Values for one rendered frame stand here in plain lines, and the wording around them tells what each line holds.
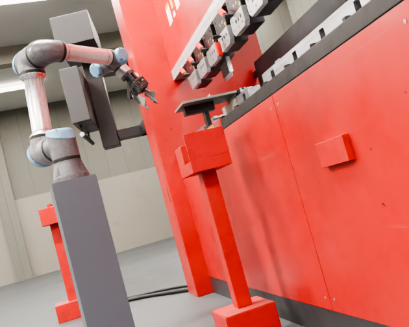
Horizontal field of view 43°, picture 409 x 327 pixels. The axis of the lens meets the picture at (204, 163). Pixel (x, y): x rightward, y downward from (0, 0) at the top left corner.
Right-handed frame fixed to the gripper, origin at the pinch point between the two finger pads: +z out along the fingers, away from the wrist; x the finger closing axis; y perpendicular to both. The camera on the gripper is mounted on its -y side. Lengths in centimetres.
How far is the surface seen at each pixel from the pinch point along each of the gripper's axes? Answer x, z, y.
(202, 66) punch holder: 25.0, 3.7, 21.6
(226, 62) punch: 16.2, 13.4, 45.3
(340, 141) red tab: -54, 61, 129
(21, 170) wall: 223, -202, -816
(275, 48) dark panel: 82, 20, 16
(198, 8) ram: 29, -16, 43
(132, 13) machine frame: 58, -60, -30
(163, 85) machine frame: 44, -12, -38
